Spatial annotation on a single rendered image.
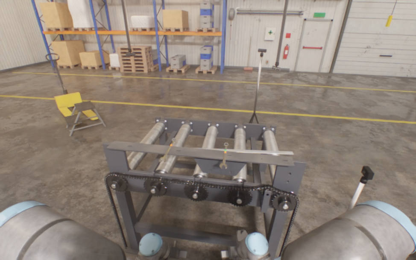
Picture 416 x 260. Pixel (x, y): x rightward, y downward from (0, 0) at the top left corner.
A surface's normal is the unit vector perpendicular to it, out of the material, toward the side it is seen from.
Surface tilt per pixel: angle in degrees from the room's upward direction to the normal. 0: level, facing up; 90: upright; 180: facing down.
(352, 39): 90
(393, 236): 35
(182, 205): 0
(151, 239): 19
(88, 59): 90
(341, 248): 30
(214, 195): 90
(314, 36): 90
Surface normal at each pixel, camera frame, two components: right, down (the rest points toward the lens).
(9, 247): -0.27, -0.33
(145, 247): -0.12, -0.69
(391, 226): 0.18, -0.65
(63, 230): 0.35, -0.89
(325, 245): -0.58, -0.65
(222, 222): 0.01, -0.88
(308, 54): -0.15, 0.46
